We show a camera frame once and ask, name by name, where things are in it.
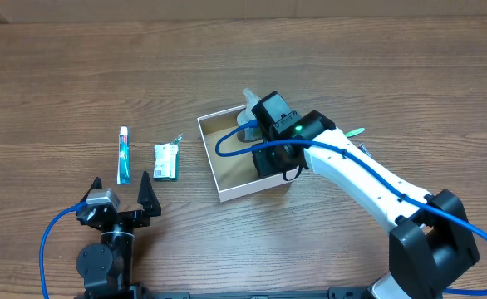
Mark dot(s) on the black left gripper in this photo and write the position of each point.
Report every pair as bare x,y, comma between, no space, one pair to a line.
124,217

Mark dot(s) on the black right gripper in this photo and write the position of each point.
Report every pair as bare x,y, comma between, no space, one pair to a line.
263,162

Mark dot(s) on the clear soap pump bottle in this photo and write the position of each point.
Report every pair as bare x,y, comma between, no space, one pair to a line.
249,134

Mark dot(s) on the green toothbrush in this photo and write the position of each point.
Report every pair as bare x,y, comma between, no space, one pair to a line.
354,132

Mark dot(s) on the blue disposable razor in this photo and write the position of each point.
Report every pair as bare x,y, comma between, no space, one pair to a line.
364,149

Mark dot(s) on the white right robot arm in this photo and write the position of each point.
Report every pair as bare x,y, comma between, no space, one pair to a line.
427,252

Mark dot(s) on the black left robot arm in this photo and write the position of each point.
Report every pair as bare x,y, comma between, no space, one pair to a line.
106,266

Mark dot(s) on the teal toothpaste tube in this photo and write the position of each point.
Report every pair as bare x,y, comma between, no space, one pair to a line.
123,165

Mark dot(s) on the white cardboard box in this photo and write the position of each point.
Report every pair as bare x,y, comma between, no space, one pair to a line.
236,176

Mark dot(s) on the green white floss packet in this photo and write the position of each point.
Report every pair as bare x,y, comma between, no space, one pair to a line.
167,157

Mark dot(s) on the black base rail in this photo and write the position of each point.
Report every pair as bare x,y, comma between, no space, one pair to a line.
330,293

